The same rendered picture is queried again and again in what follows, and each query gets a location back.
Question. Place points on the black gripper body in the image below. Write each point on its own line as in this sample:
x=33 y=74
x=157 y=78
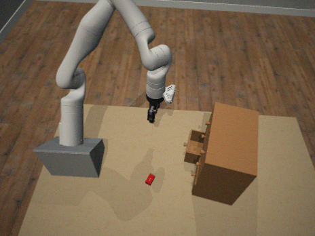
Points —
x=154 y=102

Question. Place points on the brown wooden chest of drawers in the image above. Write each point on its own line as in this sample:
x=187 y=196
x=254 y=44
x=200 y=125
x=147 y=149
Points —
x=232 y=154

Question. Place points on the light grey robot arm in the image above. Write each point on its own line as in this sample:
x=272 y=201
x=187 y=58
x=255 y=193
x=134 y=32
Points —
x=156 y=60

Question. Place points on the red nine-volt battery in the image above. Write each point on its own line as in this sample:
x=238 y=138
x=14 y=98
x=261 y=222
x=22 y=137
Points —
x=150 y=179

